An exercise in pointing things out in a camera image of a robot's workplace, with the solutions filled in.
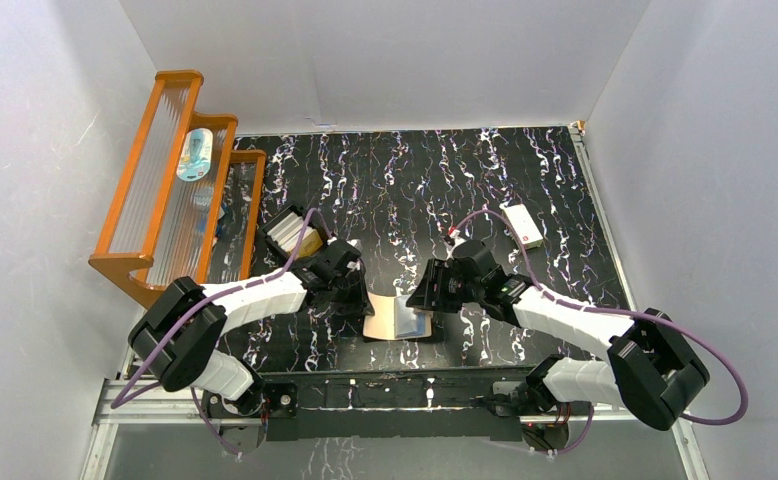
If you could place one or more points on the stack of white cards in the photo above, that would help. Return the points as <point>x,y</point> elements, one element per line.
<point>286,232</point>

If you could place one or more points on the tan blue card holder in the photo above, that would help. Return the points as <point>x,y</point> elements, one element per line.
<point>393,320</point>

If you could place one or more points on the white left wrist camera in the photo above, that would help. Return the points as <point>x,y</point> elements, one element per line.
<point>353,255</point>

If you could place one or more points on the white cardboard box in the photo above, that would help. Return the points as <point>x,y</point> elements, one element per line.
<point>519,217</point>

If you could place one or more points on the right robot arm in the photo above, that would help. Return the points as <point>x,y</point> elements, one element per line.
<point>647,368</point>

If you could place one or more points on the orange wooden tiered rack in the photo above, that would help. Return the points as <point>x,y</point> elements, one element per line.
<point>149,237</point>

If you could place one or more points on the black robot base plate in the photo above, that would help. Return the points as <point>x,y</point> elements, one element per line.
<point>453,402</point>

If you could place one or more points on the blue white blister pack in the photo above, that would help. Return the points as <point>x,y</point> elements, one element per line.
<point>196,155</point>

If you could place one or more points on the blue items on rack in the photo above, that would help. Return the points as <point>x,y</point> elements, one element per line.
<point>202,201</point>

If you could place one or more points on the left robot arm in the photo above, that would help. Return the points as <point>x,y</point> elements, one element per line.
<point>178,335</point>

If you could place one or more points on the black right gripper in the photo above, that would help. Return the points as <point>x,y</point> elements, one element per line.
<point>435,272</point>

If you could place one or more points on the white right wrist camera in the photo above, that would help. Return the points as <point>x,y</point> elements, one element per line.
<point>453,240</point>

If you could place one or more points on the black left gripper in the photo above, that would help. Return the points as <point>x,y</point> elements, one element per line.
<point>347,296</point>

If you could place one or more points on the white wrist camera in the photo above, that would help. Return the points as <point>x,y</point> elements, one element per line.
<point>353,255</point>
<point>453,240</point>

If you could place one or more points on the aluminium frame rail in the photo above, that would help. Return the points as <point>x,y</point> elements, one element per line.
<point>147,403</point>

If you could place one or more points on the black plastic card bin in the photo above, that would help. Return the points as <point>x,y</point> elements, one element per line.
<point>314,224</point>

